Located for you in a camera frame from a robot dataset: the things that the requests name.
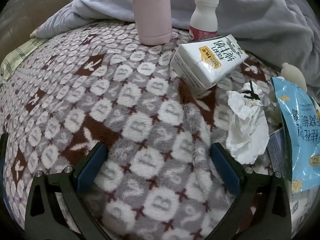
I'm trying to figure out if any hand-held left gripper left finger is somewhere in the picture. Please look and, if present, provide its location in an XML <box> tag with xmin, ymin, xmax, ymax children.
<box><xmin>25</xmin><ymin>141</ymin><xmax>110</xmax><ymax>240</ymax></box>

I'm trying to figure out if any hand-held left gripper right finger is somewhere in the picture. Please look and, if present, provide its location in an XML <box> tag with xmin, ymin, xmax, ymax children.
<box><xmin>211</xmin><ymin>142</ymin><xmax>293</xmax><ymax>240</ymax></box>

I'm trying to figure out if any white tissue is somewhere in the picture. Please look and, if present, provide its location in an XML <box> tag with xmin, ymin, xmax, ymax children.
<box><xmin>226</xmin><ymin>81</ymin><xmax>270</xmax><ymax>165</ymax></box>

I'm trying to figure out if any pale blue medicine box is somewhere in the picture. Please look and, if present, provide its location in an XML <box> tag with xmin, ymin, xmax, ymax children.
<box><xmin>267</xmin><ymin>127</ymin><xmax>288</xmax><ymax>170</ymax></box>

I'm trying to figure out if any white milk carton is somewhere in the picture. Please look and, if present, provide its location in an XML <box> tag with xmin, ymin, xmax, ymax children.
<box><xmin>170</xmin><ymin>35</ymin><xmax>249</xmax><ymax>97</ymax></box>

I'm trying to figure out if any grey maroon printed blanket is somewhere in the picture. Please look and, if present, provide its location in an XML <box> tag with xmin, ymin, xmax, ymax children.
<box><xmin>0</xmin><ymin>21</ymin><xmax>320</xmax><ymax>240</ymax></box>

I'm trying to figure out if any light blue snack packet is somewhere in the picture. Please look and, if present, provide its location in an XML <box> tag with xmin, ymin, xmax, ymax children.
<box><xmin>271</xmin><ymin>76</ymin><xmax>320</xmax><ymax>193</ymax></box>

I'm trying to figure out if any cream soft object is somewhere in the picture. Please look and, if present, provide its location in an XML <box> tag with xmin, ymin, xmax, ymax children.
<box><xmin>280</xmin><ymin>62</ymin><xmax>307</xmax><ymax>90</ymax></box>

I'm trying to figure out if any green plaid sheet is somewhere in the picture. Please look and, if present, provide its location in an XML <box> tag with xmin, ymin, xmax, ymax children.
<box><xmin>0</xmin><ymin>37</ymin><xmax>48</xmax><ymax>80</ymax></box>

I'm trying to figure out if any white bottle red label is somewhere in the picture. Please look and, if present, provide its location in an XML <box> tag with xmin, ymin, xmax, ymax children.
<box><xmin>189</xmin><ymin>0</ymin><xmax>220</xmax><ymax>42</ymax></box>

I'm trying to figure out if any lavender duvet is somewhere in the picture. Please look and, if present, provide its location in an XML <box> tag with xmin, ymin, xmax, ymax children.
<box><xmin>37</xmin><ymin>0</ymin><xmax>320</xmax><ymax>98</ymax></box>

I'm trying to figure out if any pink bottle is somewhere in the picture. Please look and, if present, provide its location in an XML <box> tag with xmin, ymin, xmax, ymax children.
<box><xmin>132</xmin><ymin>0</ymin><xmax>172</xmax><ymax>46</ymax></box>

